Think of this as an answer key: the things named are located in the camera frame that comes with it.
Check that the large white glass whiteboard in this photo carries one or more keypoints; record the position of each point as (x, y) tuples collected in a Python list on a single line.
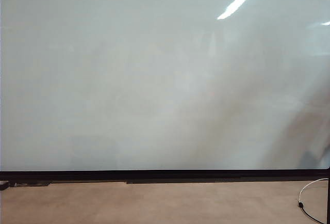
[(103, 79)]

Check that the small black box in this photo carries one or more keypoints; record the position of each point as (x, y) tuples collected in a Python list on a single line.
[(3, 184)]

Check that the black whiteboard bottom frame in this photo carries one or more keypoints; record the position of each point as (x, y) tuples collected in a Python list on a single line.
[(165, 175)]

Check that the black whiteboard stand post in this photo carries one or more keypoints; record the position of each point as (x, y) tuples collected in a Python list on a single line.
[(328, 198)]

